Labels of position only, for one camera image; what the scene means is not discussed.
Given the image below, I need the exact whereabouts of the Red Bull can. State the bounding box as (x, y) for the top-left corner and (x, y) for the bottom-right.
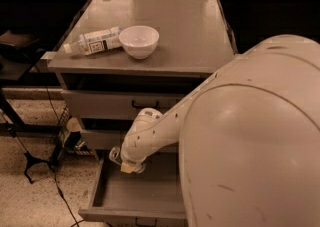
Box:
(109, 146), (122, 165)

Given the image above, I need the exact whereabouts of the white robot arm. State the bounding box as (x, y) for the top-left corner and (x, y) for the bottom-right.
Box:
(121, 35), (320, 227)

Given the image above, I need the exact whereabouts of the grey middle drawer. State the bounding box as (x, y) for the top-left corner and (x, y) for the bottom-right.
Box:
(81, 118), (133, 150)

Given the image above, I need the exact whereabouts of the grey drawer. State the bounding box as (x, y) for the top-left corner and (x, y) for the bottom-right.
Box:
(62, 73), (203, 120)
(79, 152), (188, 227)
(81, 118), (133, 150)

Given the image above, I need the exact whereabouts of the grey bottom drawer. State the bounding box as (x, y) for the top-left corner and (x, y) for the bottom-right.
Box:
(79, 152), (188, 227)

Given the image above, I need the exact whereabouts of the grey top drawer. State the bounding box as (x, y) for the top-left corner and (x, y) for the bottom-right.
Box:
(62, 73), (203, 120)

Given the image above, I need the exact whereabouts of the grey drawer cabinet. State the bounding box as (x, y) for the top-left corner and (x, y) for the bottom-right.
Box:
(50, 0), (235, 165)

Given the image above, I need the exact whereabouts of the white ceramic bowl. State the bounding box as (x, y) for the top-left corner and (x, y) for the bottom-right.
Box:
(119, 26), (160, 59)

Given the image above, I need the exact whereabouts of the lying plastic bottle white label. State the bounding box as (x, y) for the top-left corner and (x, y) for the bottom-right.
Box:
(63, 27), (123, 56)

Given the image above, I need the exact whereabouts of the dark side table left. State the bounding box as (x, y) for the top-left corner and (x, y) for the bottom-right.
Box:
(0, 30), (45, 82)

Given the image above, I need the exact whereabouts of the wire basket with items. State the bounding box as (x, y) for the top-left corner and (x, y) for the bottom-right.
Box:
(57, 107), (94, 156)

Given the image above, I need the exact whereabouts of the black cable left floor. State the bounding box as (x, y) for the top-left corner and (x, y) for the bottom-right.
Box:
(34, 65), (84, 227)

